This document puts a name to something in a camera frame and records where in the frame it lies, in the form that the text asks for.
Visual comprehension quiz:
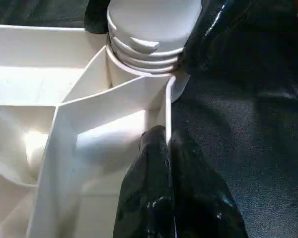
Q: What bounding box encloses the white plastic table top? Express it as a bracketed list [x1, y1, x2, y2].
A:
[0, 24, 190, 238]

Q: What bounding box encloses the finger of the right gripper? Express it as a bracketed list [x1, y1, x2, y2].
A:
[83, 0, 113, 35]
[180, 0, 298, 100]

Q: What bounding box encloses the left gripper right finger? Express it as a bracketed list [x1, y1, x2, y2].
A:
[170, 131, 249, 238]

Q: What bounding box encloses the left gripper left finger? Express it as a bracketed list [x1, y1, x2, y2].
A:
[112, 125, 174, 238]

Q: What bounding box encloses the white plastic table leg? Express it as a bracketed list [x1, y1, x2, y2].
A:
[106, 0, 203, 75]

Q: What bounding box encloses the black table mat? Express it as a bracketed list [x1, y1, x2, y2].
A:
[0, 0, 298, 238]

